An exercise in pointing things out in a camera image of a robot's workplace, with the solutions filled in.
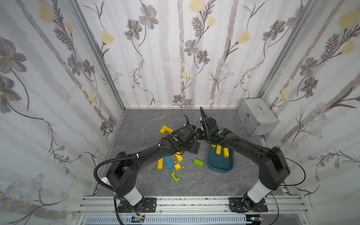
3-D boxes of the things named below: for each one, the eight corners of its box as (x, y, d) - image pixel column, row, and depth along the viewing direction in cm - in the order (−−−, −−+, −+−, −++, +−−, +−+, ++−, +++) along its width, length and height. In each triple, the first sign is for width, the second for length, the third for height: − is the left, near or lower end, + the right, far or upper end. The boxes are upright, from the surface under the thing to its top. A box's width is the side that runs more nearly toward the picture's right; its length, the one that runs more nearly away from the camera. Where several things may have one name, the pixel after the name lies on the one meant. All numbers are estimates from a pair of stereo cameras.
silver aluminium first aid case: (249, 137, 104) (258, 124, 91) (236, 113, 120) (242, 99, 107) (270, 135, 106) (282, 121, 93) (254, 111, 122) (262, 97, 109)
